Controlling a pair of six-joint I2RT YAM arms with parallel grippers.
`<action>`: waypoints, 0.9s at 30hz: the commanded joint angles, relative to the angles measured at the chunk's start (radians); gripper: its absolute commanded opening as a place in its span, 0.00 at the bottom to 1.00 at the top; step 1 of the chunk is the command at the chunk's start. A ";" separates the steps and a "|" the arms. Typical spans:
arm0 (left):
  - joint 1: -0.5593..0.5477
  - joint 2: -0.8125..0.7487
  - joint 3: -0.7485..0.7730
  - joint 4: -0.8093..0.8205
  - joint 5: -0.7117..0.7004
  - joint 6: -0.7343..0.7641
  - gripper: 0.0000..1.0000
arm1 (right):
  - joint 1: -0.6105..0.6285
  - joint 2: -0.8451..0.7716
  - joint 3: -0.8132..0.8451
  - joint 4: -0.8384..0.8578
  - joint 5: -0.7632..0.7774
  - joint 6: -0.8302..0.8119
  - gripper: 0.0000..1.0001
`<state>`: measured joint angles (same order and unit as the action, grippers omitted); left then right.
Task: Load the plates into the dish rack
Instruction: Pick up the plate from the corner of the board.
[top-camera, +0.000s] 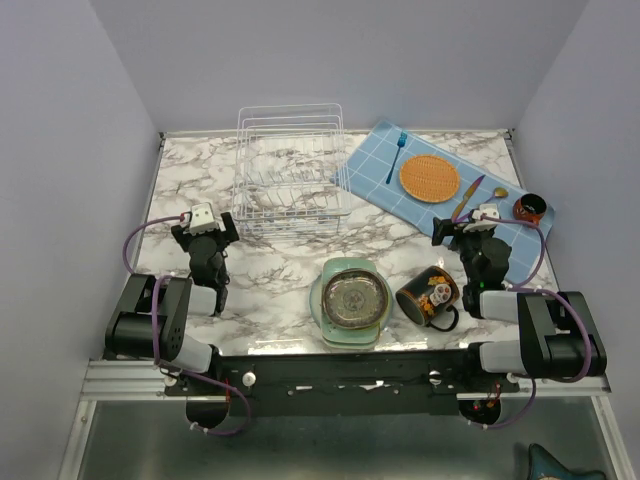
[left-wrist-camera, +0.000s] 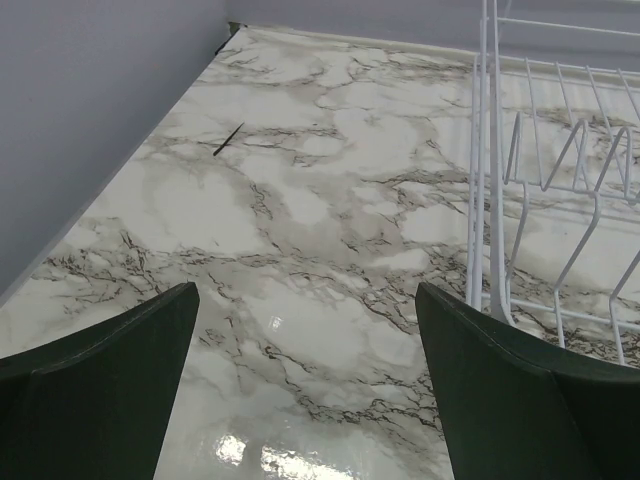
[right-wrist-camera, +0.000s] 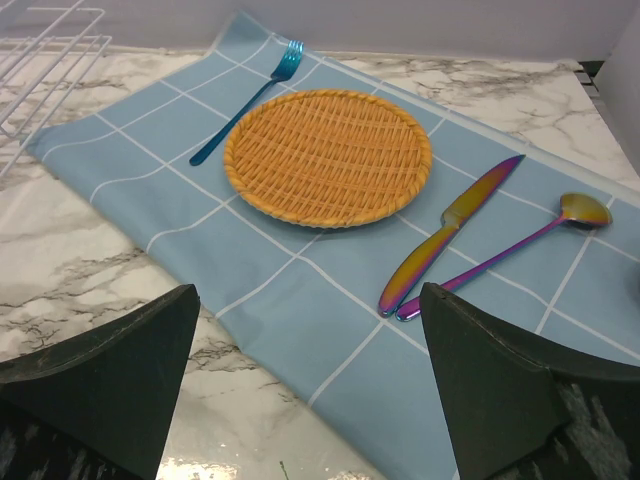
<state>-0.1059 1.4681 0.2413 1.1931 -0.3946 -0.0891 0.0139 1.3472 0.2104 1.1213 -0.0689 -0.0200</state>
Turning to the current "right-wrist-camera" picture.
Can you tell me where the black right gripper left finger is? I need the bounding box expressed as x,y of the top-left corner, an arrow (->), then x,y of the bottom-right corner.
1,285 -> 200,479

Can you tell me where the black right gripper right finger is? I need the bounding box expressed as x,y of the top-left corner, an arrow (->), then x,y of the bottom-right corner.
419,283 -> 639,479

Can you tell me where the iridescent rainbow knife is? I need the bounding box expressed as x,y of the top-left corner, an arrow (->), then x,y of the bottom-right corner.
377,154 -> 525,317

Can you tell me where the iridescent rainbow spoon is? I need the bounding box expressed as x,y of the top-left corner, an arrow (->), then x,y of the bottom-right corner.
395,192 -> 614,323

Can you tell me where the blue checked cloth mat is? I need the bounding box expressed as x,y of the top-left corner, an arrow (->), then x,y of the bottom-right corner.
28,13 -> 639,479

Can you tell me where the round woven wicker plate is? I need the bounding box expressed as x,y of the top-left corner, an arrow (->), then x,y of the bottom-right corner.
224,89 -> 433,229

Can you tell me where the blue metal fork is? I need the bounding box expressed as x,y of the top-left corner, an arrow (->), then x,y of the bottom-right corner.
189,40 -> 304,166

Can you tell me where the white wire dish rack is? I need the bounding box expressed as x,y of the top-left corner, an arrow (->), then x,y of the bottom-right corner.
1,1 -> 112,177

